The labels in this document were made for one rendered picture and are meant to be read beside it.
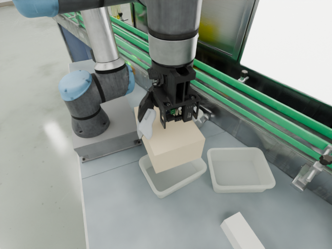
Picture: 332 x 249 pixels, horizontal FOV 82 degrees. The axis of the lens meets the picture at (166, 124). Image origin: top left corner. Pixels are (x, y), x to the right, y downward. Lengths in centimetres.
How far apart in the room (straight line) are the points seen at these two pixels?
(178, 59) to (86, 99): 49
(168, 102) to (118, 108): 60
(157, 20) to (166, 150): 25
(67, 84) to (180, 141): 45
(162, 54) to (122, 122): 59
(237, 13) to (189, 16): 70
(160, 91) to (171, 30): 12
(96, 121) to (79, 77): 18
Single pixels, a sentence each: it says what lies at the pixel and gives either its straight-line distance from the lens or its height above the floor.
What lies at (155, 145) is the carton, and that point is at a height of 113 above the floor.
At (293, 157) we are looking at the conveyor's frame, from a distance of 87.
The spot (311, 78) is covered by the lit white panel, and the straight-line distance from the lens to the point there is 90.
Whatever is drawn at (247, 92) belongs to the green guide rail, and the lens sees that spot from 92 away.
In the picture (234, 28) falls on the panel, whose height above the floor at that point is 113.
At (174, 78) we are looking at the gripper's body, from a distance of 30.
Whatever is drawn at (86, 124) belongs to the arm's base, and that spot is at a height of 92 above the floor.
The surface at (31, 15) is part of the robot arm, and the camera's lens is 34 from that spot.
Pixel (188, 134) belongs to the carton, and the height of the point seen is 112.
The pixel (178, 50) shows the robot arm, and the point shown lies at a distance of 29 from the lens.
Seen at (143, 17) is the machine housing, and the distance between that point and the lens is 154.
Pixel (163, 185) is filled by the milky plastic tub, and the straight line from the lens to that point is 78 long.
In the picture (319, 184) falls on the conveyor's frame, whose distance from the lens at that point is 90.
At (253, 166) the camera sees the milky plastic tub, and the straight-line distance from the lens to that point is 90.
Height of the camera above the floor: 146
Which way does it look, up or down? 47 degrees down
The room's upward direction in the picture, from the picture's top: straight up
